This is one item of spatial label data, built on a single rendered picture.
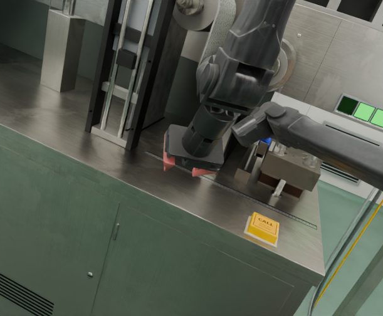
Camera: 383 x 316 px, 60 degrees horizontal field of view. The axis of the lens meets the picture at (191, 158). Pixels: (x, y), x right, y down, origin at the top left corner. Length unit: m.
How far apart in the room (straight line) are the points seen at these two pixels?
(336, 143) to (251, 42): 0.29
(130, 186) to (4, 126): 0.39
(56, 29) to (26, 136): 0.47
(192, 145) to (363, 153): 0.28
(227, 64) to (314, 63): 0.87
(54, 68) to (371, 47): 1.10
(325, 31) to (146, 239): 0.91
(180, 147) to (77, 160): 0.40
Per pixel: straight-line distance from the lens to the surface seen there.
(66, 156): 0.92
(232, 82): 0.44
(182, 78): 1.38
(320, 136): 0.67
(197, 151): 0.55
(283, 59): 0.96
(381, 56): 1.31
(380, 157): 0.60
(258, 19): 0.44
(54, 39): 1.32
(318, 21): 1.29
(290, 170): 0.99
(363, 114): 1.32
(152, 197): 0.83
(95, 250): 1.05
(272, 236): 0.82
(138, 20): 0.96
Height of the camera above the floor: 1.34
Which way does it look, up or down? 24 degrees down
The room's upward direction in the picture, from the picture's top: 19 degrees clockwise
